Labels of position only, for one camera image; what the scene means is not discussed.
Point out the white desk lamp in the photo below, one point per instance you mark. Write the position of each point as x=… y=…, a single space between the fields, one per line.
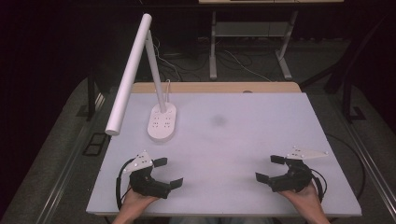
x=130 y=71

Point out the black metal stand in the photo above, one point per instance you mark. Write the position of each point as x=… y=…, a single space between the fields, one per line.
x=345 y=99

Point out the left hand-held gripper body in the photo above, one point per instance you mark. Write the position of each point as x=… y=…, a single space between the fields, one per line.
x=144 y=184

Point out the person's right hand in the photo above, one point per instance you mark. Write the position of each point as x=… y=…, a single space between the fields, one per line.
x=306 y=200

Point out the black floor frame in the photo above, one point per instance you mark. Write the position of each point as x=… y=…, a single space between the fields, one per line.
x=90 y=154

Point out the grey metal frame desk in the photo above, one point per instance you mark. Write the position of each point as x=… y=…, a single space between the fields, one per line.
x=213 y=62

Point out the person's left hand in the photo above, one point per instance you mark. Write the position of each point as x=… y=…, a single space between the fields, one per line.
x=134 y=203

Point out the large white table mat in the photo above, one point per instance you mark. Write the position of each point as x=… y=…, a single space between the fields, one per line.
x=224 y=149

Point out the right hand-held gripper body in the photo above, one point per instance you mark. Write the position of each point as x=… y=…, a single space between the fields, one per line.
x=295 y=181

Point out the metal floor rail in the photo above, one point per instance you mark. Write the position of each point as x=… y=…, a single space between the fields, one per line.
x=59 y=193
x=373 y=168

